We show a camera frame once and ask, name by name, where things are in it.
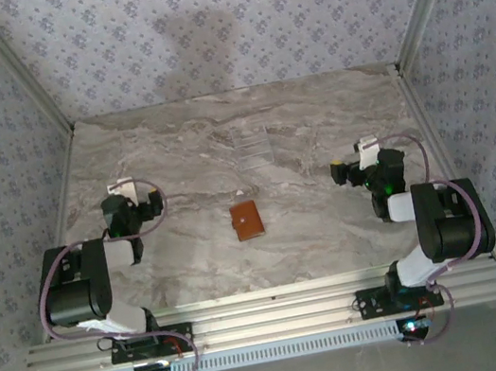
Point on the aluminium side rail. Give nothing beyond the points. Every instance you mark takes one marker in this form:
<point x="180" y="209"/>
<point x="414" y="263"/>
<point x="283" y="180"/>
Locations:
<point x="64" y="174"/>
<point x="439" y="152"/>

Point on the aluminium frame rail with slots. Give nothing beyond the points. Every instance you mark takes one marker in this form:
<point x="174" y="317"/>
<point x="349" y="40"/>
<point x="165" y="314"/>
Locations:
<point x="276" y="315"/>

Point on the brown leather card holder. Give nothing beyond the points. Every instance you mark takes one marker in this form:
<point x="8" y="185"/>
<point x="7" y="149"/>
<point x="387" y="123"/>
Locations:
<point x="247" y="220"/>

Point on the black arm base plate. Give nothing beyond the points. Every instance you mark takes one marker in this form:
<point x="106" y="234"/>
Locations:
<point x="185" y="331"/>
<point x="370" y="305"/>

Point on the small circuit board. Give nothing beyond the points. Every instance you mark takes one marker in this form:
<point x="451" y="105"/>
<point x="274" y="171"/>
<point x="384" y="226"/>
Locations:
<point x="153" y="369"/>
<point x="412" y="327"/>

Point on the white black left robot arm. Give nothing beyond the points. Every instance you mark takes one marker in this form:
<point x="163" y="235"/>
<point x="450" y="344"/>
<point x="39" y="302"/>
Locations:
<point x="79" y="292"/>

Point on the clear acrylic card stand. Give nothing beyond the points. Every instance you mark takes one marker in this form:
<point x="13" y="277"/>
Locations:
<point x="252" y="146"/>

